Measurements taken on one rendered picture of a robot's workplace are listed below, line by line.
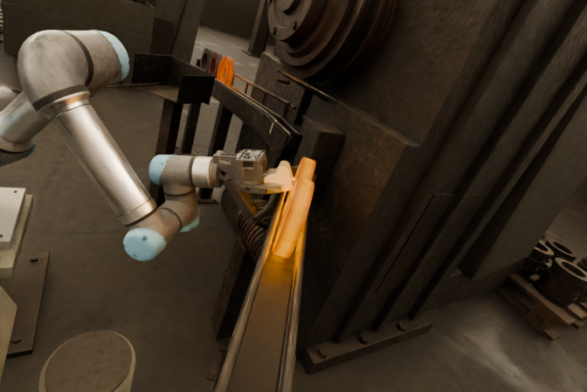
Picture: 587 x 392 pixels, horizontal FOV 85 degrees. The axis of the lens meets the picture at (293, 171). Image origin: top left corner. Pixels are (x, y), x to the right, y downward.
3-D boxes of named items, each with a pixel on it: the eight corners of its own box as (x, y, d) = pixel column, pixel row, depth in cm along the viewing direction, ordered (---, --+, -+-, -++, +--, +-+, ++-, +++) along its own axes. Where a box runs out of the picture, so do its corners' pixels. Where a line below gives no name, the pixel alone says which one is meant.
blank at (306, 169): (317, 154, 82) (304, 149, 82) (315, 172, 67) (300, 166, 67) (296, 206, 86) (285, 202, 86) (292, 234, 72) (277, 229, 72)
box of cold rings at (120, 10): (132, 65, 371) (141, -10, 339) (145, 90, 313) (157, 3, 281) (14, 43, 310) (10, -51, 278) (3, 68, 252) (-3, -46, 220)
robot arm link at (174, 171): (165, 179, 84) (160, 148, 81) (206, 182, 83) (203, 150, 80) (149, 193, 77) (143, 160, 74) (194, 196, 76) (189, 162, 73)
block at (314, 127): (309, 186, 113) (334, 123, 103) (321, 199, 107) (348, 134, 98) (283, 185, 107) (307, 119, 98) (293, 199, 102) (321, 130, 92)
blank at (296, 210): (315, 172, 67) (300, 166, 67) (314, 200, 52) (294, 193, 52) (292, 234, 72) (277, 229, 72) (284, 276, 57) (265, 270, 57)
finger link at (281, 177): (303, 169, 71) (261, 167, 72) (302, 193, 73) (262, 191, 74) (304, 164, 74) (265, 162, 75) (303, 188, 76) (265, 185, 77)
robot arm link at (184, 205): (155, 239, 79) (148, 199, 74) (179, 216, 89) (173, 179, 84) (185, 243, 77) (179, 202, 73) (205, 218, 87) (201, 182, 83)
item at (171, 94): (150, 185, 180) (171, 55, 151) (186, 208, 172) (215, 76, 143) (118, 196, 162) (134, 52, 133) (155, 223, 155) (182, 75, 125)
